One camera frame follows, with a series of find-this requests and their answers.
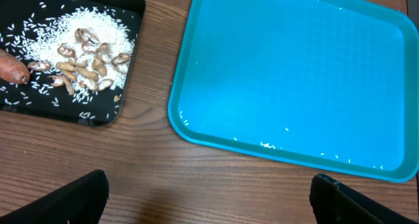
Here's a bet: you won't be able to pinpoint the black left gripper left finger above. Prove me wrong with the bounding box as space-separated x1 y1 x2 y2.
1 170 109 224

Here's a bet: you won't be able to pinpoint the teal plastic tray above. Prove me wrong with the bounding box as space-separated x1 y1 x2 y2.
168 0 418 182

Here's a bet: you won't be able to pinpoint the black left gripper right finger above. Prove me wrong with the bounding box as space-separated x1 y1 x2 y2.
309 174 418 224

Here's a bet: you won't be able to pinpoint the black waste tray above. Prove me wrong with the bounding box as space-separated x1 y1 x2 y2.
0 0 147 127

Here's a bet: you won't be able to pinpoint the orange carrot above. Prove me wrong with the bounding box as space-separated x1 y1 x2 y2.
0 49 30 84

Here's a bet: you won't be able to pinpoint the food scraps rice and nuts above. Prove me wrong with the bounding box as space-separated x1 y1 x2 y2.
0 0 136 120

